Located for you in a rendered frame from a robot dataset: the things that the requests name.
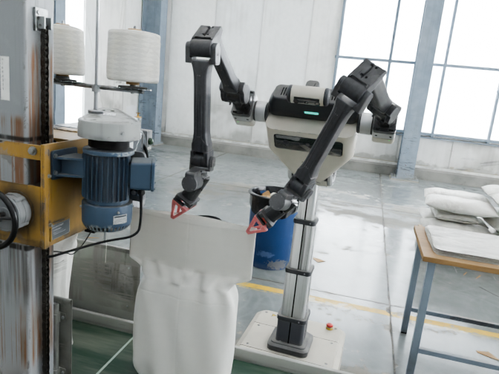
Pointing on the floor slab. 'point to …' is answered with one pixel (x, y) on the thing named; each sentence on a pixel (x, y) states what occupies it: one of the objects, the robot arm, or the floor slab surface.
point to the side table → (423, 248)
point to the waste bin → (269, 243)
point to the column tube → (15, 347)
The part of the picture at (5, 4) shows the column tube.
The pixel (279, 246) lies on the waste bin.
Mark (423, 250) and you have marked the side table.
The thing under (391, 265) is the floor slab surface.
